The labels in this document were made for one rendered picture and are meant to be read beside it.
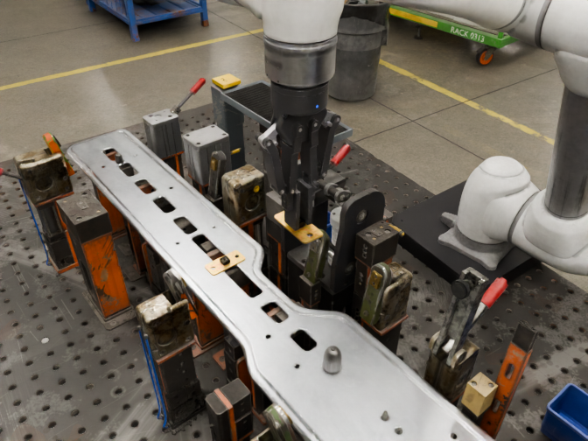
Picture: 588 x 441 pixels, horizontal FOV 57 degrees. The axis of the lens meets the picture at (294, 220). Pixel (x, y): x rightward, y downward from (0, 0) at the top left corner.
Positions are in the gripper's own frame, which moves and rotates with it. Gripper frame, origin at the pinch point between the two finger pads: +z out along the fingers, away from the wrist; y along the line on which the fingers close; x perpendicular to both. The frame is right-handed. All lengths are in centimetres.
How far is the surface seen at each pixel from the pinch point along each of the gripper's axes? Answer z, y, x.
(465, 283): 7.4, -14.4, 21.8
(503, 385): 22.8, -16.5, 31.4
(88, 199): 27, 18, -60
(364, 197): 10.8, -20.4, -6.5
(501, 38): 101, -349, -199
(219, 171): 23, -11, -47
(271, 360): 29.4, 7.3, 2.5
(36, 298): 60, 36, -72
